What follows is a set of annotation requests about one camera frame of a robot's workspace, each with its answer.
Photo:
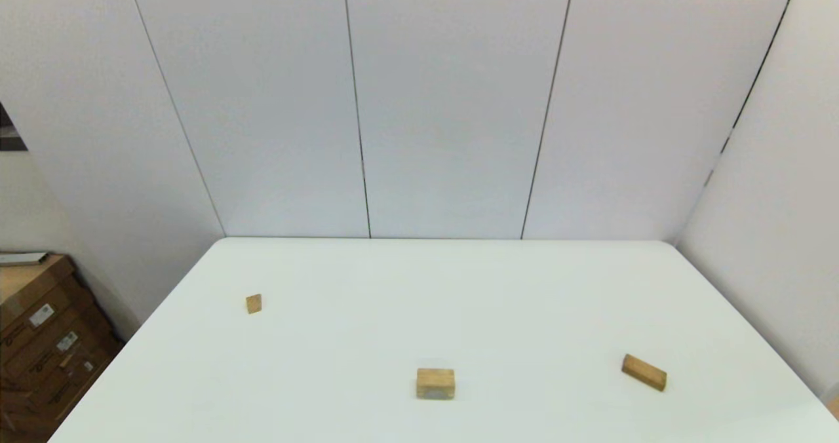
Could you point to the arched wooden building block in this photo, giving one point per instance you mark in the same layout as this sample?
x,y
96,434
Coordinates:
x,y
435,384

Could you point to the triangular wooden building block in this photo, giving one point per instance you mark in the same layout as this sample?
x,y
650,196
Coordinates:
x,y
253,303

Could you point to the rectangular wooden building block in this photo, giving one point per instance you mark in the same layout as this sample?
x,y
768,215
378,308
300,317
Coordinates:
x,y
644,372

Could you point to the brown cardboard box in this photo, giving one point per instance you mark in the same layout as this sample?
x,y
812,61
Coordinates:
x,y
72,383
26,286
49,350

